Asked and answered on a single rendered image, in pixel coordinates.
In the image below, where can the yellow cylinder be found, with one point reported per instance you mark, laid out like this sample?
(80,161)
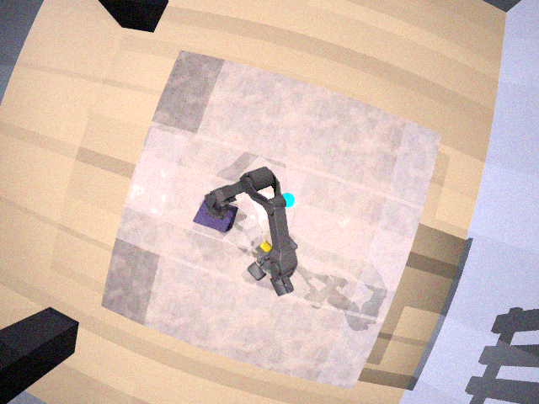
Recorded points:
(266,246)

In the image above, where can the cyan circle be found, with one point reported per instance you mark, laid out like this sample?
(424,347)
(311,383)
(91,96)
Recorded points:
(289,199)

